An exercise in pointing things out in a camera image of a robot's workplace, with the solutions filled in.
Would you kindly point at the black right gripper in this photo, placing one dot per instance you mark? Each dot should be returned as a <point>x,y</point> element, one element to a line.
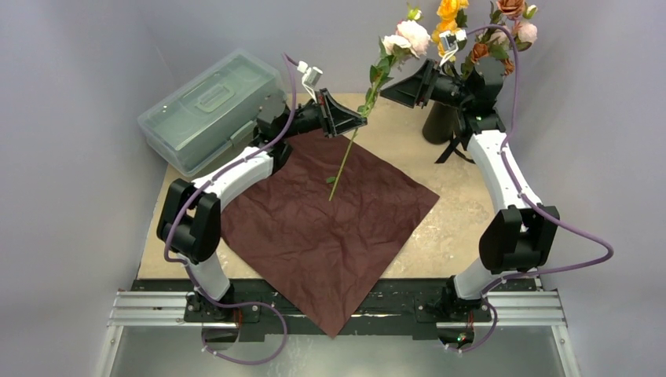
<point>426,83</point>

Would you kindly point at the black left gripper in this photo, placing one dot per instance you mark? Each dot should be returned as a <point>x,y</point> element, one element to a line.
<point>333,118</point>

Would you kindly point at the pale pink rose stem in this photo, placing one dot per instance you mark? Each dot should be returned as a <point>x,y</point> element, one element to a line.
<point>409,41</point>

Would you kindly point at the black ribbon with gold lettering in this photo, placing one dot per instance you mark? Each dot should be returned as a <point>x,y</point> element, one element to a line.
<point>452,148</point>

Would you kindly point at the yellow rose stem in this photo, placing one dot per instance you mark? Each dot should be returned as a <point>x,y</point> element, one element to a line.
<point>447,11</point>

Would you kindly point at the flower bouquet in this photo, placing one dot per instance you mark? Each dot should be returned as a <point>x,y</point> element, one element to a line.
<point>326,226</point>

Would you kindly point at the dark pink rose stem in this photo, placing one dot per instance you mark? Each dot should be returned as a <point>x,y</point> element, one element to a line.
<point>523,31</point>

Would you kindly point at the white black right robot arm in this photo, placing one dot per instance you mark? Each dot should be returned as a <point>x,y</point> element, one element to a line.
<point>519,238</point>

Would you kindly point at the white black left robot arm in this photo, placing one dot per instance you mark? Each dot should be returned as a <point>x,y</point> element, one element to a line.
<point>190,222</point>

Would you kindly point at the black cylindrical vase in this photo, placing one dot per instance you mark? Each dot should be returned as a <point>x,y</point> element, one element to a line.
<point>440,125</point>

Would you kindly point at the translucent green plastic toolbox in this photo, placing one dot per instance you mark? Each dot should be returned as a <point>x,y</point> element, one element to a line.
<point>208,116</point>

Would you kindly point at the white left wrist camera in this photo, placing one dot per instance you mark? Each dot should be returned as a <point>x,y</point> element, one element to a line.
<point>310,77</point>

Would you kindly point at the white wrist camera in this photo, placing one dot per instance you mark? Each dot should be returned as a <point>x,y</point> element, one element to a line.
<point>310,77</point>
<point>451,42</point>

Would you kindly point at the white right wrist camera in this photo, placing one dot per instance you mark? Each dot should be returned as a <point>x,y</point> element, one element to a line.
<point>451,42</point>

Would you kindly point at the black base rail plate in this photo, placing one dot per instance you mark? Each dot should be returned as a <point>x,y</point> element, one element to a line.
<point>406,307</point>

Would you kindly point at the aluminium front frame rail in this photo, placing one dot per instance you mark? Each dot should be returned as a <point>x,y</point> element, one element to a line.
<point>164,309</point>

